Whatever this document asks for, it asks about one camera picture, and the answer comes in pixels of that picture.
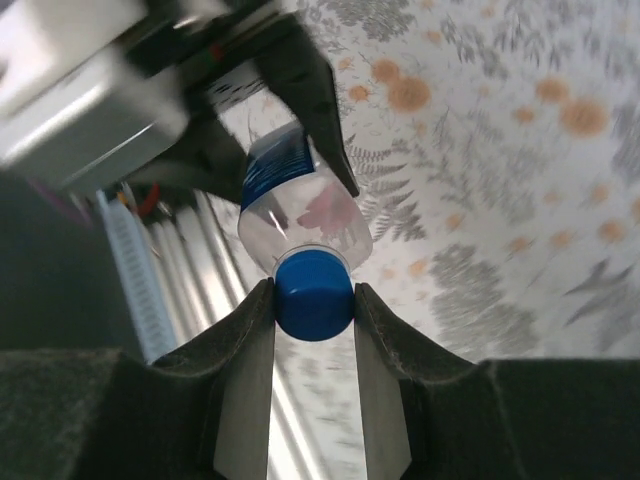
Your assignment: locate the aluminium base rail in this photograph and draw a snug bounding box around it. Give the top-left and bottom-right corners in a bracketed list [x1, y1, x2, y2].
[144, 188, 302, 480]

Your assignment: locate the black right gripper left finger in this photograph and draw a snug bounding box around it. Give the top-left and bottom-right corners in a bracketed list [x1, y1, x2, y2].
[0, 278, 276, 480]

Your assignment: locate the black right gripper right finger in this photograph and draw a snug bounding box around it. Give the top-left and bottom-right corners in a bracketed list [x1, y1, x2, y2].
[355, 282, 640, 480]

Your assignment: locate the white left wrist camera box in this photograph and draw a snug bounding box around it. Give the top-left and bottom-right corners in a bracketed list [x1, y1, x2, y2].
[0, 0, 194, 189]

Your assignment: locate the white slotted cable duct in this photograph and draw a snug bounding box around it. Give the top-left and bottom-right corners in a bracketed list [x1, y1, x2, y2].
[96, 188, 174, 365]

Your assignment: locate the plain blue bottle cap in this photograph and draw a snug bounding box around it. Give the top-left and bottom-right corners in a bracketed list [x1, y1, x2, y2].
[272, 247, 355, 343]

